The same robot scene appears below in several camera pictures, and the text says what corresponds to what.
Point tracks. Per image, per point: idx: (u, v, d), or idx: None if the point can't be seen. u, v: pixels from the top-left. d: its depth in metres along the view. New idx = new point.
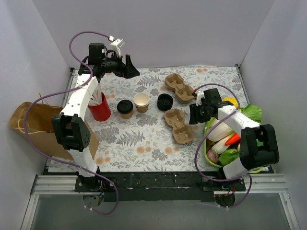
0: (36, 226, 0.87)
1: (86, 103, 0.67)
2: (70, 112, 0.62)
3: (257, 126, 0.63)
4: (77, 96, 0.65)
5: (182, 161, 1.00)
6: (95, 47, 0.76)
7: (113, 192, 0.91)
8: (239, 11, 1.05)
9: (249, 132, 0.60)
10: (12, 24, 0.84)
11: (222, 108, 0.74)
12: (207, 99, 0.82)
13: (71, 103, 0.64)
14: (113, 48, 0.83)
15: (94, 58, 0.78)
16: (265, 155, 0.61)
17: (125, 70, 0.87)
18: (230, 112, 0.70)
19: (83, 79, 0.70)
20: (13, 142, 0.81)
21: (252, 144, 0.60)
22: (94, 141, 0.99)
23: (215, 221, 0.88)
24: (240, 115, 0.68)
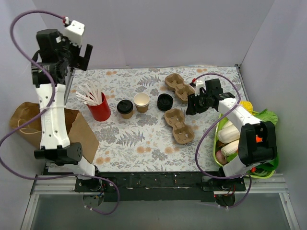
0: (36, 225, 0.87)
1: (61, 123, 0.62)
2: (51, 144, 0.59)
3: (258, 123, 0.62)
4: (50, 122, 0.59)
5: (182, 161, 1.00)
6: (47, 37, 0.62)
7: (113, 192, 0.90)
8: (239, 10, 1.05)
9: (249, 129, 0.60)
10: (12, 23, 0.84)
11: (223, 100, 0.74)
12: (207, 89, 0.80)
13: (46, 132, 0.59)
14: (71, 34, 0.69)
15: (48, 51, 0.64)
16: (263, 151, 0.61)
17: (83, 61, 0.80)
18: (230, 108, 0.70)
19: (45, 94, 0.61)
20: (13, 142, 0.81)
21: (251, 141, 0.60)
22: (94, 142, 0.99)
23: (215, 221, 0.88)
24: (241, 109, 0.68)
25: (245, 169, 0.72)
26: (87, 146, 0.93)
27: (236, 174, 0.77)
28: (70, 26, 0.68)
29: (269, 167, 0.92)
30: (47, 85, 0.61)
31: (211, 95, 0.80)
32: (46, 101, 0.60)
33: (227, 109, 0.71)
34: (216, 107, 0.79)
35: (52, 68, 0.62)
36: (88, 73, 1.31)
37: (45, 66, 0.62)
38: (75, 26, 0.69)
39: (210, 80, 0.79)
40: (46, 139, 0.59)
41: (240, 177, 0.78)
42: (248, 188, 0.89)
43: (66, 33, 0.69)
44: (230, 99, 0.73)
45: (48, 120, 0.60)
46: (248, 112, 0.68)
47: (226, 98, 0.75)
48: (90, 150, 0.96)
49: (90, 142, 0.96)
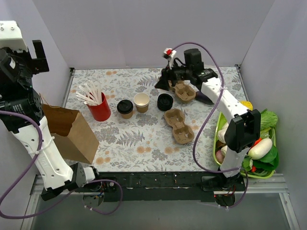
0: (36, 225, 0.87)
1: (57, 155, 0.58)
2: (57, 182, 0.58)
3: (244, 112, 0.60)
4: (48, 164, 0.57)
5: (182, 161, 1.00)
6: (3, 70, 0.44)
7: (113, 192, 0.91)
8: (239, 10, 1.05)
9: (238, 120, 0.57)
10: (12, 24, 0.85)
11: (207, 82, 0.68)
12: (187, 64, 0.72)
13: (48, 174, 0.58)
14: (9, 41, 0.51)
15: (6, 84, 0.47)
16: (250, 137, 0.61)
17: (42, 63, 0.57)
18: (217, 93, 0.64)
19: (30, 136, 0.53)
20: (12, 142, 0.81)
21: (240, 132, 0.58)
22: (93, 142, 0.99)
23: (215, 221, 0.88)
24: (227, 95, 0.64)
25: (238, 159, 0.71)
26: (87, 146, 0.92)
27: (235, 167, 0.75)
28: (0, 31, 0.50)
29: (269, 167, 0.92)
30: (27, 126, 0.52)
31: (192, 73, 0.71)
32: (34, 143, 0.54)
33: (213, 93, 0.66)
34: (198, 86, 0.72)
35: (25, 106, 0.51)
36: (88, 73, 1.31)
37: (16, 106, 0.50)
38: (6, 28, 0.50)
39: (192, 53, 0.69)
40: (49, 179, 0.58)
41: (237, 169, 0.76)
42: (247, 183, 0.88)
43: (2, 42, 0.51)
44: (214, 81, 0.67)
45: (45, 162, 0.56)
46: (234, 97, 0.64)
47: (209, 79, 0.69)
48: (90, 150, 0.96)
49: (90, 143, 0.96)
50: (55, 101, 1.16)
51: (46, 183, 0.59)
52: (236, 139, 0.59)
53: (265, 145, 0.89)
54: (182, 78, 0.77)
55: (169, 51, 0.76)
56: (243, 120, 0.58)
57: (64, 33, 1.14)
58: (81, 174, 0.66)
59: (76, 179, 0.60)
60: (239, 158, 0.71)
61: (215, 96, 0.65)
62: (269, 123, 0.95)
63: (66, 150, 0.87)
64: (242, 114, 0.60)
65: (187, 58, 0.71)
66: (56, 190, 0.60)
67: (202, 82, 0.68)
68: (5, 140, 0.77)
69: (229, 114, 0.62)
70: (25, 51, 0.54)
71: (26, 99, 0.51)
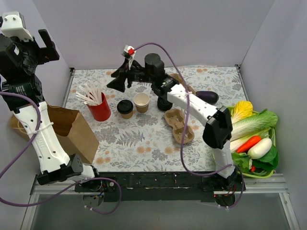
0: (36, 225, 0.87)
1: (54, 139, 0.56)
2: (52, 166, 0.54)
3: (215, 111, 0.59)
4: (44, 145, 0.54)
5: (182, 161, 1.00)
6: (6, 55, 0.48)
7: (113, 193, 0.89)
8: (239, 10, 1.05)
9: (211, 121, 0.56)
10: None
11: (171, 90, 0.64)
12: (148, 73, 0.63)
13: (44, 155, 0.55)
14: (15, 32, 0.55)
15: (10, 67, 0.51)
16: (225, 133, 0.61)
17: (50, 51, 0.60)
18: (184, 100, 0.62)
19: (29, 117, 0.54)
20: (12, 142, 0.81)
21: (216, 131, 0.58)
22: (93, 142, 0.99)
23: (215, 221, 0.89)
24: (194, 99, 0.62)
25: (226, 155, 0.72)
26: (87, 145, 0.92)
27: (227, 164, 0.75)
28: (5, 22, 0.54)
29: (268, 167, 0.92)
30: (27, 107, 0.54)
31: (154, 84, 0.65)
32: (33, 124, 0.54)
33: (181, 101, 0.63)
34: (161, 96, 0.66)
35: (27, 87, 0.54)
36: (88, 73, 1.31)
37: (18, 87, 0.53)
38: (9, 19, 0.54)
39: (155, 64, 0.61)
40: (45, 162, 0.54)
41: (230, 165, 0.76)
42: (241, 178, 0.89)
43: (10, 33, 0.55)
44: (178, 88, 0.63)
45: (42, 142, 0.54)
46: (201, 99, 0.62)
47: (172, 87, 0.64)
48: (90, 150, 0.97)
49: (90, 143, 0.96)
50: (55, 101, 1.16)
51: (41, 166, 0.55)
52: (215, 139, 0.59)
53: (265, 145, 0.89)
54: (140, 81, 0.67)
55: (131, 50, 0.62)
56: (216, 120, 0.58)
57: (64, 33, 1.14)
58: (78, 164, 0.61)
59: (72, 164, 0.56)
60: (226, 154, 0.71)
61: (183, 103, 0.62)
62: (269, 123, 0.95)
63: (66, 150, 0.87)
64: (214, 114, 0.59)
65: (148, 67, 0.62)
66: (53, 176, 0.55)
67: (167, 92, 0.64)
68: (5, 140, 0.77)
69: (202, 119, 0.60)
70: (30, 41, 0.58)
71: (28, 82, 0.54)
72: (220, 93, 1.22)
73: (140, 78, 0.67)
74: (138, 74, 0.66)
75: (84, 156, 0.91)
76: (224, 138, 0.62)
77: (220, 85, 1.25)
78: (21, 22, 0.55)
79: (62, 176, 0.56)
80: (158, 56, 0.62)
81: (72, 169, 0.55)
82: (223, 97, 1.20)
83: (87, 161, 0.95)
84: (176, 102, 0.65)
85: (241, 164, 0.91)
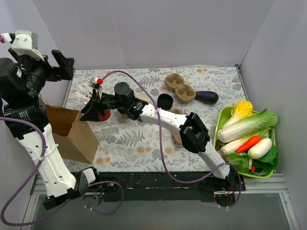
0: (36, 225, 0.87)
1: (61, 164, 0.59)
2: (60, 190, 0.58)
3: (185, 120, 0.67)
4: (50, 170, 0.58)
5: (182, 161, 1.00)
6: (8, 79, 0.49)
7: (113, 193, 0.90)
8: (239, 11, 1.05)
9: (185, 131, 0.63)
10: (11, 24, 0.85)
11: (143, 111, 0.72)
12: (121, 100, 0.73)
13: (51, 181, 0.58)
14: (26, 51, 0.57)
15: (13, 92, 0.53)
16: (201, 137, 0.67)
17: (62, 71, 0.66)
18: (155, 117, 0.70)
19: (35, 143, 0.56)
20: (12, 141, 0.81)
21: (192, 137, 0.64)
22: (93, 143, 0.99)
23: (215, 221, 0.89)
24: (165, 114, 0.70)
25: (212, 156, 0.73)
26: (86, 145, 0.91)
27: (220, 163, 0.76)
28: (16, 40, 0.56)
29: (268, 167, 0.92)
30: (30, 132, 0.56)
31: (128, 109, 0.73)
32: (38, 150, 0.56)
33: (152, 118, 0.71)
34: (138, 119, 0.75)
35: (30, 112, 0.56)
36: (88, 73, 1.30)
37: (21, 112, 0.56)
38: (20, 39, 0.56)
39: (126, 94, 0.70)
40: (52, 187, 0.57)
41: (222, 164, 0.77)
42: (240, 178, 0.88)
43: (22, 52, 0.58)
44: (148, 108, 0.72)
45: (49, 168, 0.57)
46: (171, 112, 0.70)
47: (143, 109, 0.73)
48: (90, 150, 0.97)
49: (90, 142, 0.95)
50: (55, 101, 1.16)
51: (49, 191, 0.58)
52: (194, 145, 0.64)
53: (265, 145, 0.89)
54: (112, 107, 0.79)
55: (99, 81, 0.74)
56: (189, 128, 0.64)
57: (64, 33, 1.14)
58: (84, 182, 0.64)
59: (78, 188, 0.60)
60: (212, 156, 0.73)
61: (155, 119, 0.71)
62: (269, 123, 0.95)
63: (66, 150, 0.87)
64: (184, 122, 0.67)
65: (120, 96, 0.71)
66: (59, 198, 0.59)
67: (139, 114, 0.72)
68: (5, 140, 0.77)
69: (175, 128, 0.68)
70: (42, 61, 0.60)
71: (31, 107, 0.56)
72: (220, 93, 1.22)
73: (113, 105, 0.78)
74: (110, 101, 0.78)
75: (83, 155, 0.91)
76: (203, 142, 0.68)
77: (220, 85, 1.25)
78: (32, 42, 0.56)
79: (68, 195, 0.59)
80: (127, 86, 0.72)
81: (79, 192, 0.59)
82: (223, 97, 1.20)
83: (88, 161, 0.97)
84: (149, 120, 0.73)
85: (241, 164, 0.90)
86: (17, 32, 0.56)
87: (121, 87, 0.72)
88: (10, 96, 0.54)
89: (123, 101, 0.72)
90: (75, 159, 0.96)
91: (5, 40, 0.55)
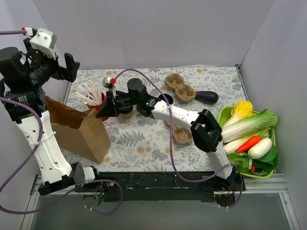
0: (36, 225, 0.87)
1: (57, 150, 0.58)
2: (54, 177, 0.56)
3: (197, 116, 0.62)
4: (46, 156, 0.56)
5: (182, 161, 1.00)
6: (10, 63, 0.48)
7: (113, 193, 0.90)
8: (239, 11, 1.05)
9: (196, 127, 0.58)
10: (11, 25, 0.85)
11: (155, 108, 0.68)
12: (134, 97, 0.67)
13: (46, 166, 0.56)
14: (42, 48, 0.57)
15: (14, 77, 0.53)
16: (213, 134, 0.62)
17: (66, 72, 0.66)
18: (167, 113, 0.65)
19: (32, 128, 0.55)
20: (12, 141, 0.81)
21: (205, 134, 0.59)
22: (104, 142, 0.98)
23: (215, 221, 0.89)
24: (177, 109, 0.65)
25: (220, 157, 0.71)
26: (97, 144, 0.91)
27: (225, 165, 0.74)
28: (36, 36, 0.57)
29: (269, 167, 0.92)
30: (29, 117, 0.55)
31: (140, 105, 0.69)
32: (35, 135, 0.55)
33: (164, 115, 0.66)
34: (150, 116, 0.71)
35: (29, 97, 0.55)
36: (88, 73, 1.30)
37: (21, 97, 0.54)
38: (41, 36, 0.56)
39: (138, 90, 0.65)
40: (47, 173, 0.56)
41: (227, 165, 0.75)
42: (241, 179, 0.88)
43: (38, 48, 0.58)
44: (160, 104, 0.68)
45: (45, 154, 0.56)
46: (183, 109, 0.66)
47: (155, 105, 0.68)
48: (102, 148, 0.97)
49: (101, 141, 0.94)
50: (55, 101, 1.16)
51: (43, 177, 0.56)
52: (205, 144, 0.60)
53: (264, 145, 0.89)
54: (126, 105, 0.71)
55: (113, 79, 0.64)
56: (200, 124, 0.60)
57: (64, 33, 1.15)
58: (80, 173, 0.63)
59: (73, 175, 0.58)
60: (221, 156, 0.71)
61: (167, 115, 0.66)
62: (269, 123, 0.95)
63: (79, 145, 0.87)
64: (196, 119, 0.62)
65: (133, 91, 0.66)
66: (53, 185, 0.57)
67: (151, 110, 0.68)
68: (5, 140, 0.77)
69: (187, 126, 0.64)
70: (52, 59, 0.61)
71: (30, 92, 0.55)
72: (220, 93, 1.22)
73: (127, 102, 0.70)
74: (123, 99, 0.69)
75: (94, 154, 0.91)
76: (216, 140, 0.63)
77: (220, 85, 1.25)
78: (50, 43, 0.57)
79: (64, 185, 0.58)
80: (139, 81, 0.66)
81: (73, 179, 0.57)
82: (223, 97, 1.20)
83: (98, 160, 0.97)
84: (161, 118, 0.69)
85: (241, 164, 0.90)
86: (41, 28, 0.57)
87: (134, 83, 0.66)
88: (11, 80, 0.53)
89: (137, 99, 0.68)
90: (85, 155, 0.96)
91: (28, 34, 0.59)
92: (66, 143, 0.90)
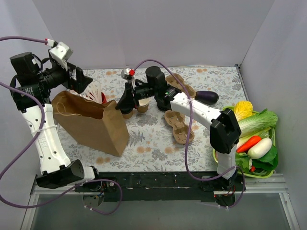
0: (36, 225, 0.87)
1: (57, 140, 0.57)
2: (52, 166, 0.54)
3: (218, 114, 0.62)
4: (46, 144, 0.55)
5: (182, 161, 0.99)
6: (22, 60, 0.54)
7: (113, 192, 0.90)
8: (238, 11, 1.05)
9: (216, 124, 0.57)
10: (12, 25, 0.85)
11: (174, 99, 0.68)
12: (152, 85, 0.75)
13: (45, 155, 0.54)
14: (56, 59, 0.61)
15: (24, 74, 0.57)
16: (231, 135, 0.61)
17: (75, 84, 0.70)
18: (187, 106, 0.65)
19: (35, 117, 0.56)
20: (12, 141, 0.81)
21: (223, 134, 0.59)
22: (123, 136, 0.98)
23: (215, 221, 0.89)
24: (197, 105, 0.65)
25: (231, 159, 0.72)
26: (117, 138, 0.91)
27: (230, 166, 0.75)
28: (54, 48, 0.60)
29: (269, 167, 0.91)
30: (33, 107, 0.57)
31: (158, 95, 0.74)
32: (37, 124, 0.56)
33: (183, 108, 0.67)
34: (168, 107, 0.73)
35: (35, 90, 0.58)
36: (88, 73, 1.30)
37: (27, 88, 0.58)
38: (58, 49, 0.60)
39: (156, 76, 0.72)
40: (45, 162, 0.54)
41: (234, 167, 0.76)
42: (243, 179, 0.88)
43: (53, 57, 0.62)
44: (181, 96, 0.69)
45: (44, 142, 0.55)
46: (204, 105, 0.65)
47: (174, 96, 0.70)
48: (121, 142, 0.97)
49: (122, 135, 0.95)
50: None
51: (41, 167, 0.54)
52: (223, 143, 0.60)
53: (265, 145, 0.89)
54: (146, 96, 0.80)
55: (132, 71, 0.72)
56: (220, 122, 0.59)
57: (64, 33, 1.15)
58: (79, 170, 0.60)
59: (72, 166, 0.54)
60: (232, 158, 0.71)
61: (186, 109, 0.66)
62: (269, 123, 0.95)
63: (102, 138, 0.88)
64: (218, 117, 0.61)
65: (151, 79, 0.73)
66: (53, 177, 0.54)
67: (170, 101, 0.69)
68: (5, 140, 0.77)
69: (206, 122, 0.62)
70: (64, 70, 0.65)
71: (37, 85, 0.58)
72: (220, 93, 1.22)
73: (147, 93, 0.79)
74: (143, 91, 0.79)
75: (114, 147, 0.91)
76: (233, 141, 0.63)
77: (220, 85, 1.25)
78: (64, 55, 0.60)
79: (63, 180, 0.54)
80: (158, 70, 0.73)
81: (72, 170, 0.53)
82: (223, 97, 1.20)
83: (119, 153, 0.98)
84: (179, 110, 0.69)
85: (241, 164, 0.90)
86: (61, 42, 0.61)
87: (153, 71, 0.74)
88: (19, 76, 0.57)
89: (156, 89, 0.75)
90: (106, 148, 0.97)
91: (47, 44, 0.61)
92: (86, 136, 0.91)
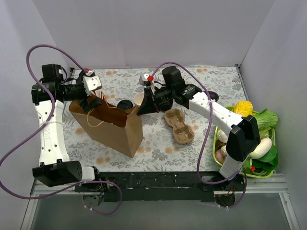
0: (36, 225, 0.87)
1: (61, 135, 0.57)
2: (50, 158, 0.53)
3: (240, 120, 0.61)
4: (49, 136, 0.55)
5: (182, 161, 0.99)
6: (52, 65, 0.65)
7: (113, 193, 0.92)
8: (238, 10, 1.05)
9: (236, 131, 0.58)
10: (11, 24, 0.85)
11: (194, 98, 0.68)
12: (169, 83, 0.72)
13: (46, 147, 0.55)
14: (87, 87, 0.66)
15: (49, 76, 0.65)
16: (250, 143, 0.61)
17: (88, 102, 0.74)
18: (207, 108, 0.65)
19: (45, 109, 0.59)
20: (12, 141, 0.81)
21: (242, 141, 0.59)
22: (138, 138, 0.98)
23: (215, 221, 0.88)
24: (218, 108, 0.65)
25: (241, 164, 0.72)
26: (133, 140, 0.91)
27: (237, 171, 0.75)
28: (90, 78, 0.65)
29: (268, 167, 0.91)
30: (47, 100, 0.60)
31: (175, 93, 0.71)
32: (46, 117, 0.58)
33: (202, 108, 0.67)
34: (184, 105, 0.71)
35: (51, 86, 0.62)
36: None
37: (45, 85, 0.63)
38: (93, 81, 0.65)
39: (171, 73, 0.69)
40: (45, 153, 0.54)
41: (238, 172, 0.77)
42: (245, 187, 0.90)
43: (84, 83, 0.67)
44: (200, 95, 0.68)
45: (48, 134, 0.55)
46: (225, 108, 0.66)
47: (194, 95, 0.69)
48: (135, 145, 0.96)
49: (136, 137, 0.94)
50: None
51: (40, 158, 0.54)
52: (240, 148, 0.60)
53: (264, 145, 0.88)
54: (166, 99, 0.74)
55: (150, 77, 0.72)
56: (241, 129, 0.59)
57: (64, 33, 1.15)
58: (77, 172, 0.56)
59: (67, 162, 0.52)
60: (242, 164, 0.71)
61: (206, 110, 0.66)
62: (269, 123, 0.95)
63: (118, 139, 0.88)
64: (238, 123, 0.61)
65: (166, 76, 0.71)
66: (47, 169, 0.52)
67: (189, 99, 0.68)
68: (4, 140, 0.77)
69: (225, 126, 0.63)
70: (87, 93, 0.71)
71: (53, 83, 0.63)
72: (220, 93, 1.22)
73: (167, 97, 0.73)
74: (163, 93, 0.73)
75: (129, 148, 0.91)
76: (251, 148, 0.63)
77: (220, 85, 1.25)
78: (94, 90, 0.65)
79: (59, 178, 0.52)
80: (173, 67, 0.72)
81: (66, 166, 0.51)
82: (223, 97, 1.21)
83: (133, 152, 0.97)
84: (196, 109, 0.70)
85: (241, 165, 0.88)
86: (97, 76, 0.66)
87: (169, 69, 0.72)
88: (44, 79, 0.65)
89: (173, 89, 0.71)
90: (120, 149, 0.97)
91: (86, 72, 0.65)
92: (103, 136, 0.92)
